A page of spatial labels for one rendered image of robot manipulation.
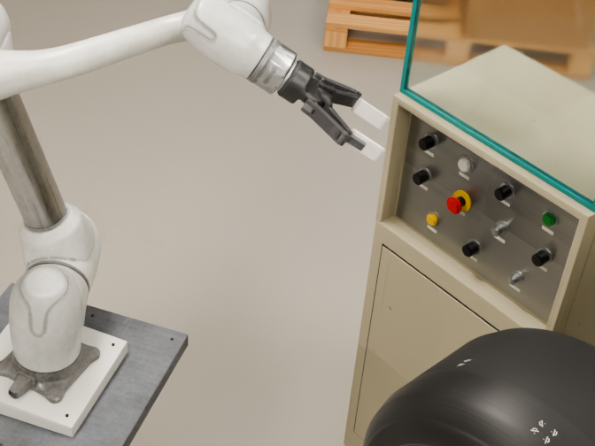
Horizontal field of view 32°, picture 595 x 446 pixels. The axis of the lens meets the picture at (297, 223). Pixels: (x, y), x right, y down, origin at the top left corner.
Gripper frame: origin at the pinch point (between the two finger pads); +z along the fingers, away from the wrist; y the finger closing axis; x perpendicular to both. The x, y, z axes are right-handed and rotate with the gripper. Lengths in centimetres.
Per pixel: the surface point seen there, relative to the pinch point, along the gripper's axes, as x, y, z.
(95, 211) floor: -157, -154, -34
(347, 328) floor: -115, -113, 59
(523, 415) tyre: 5, 63, 26
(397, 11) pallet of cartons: -74, -312, 38
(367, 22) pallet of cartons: -82, -297, 28
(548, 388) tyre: 7, 58, 29
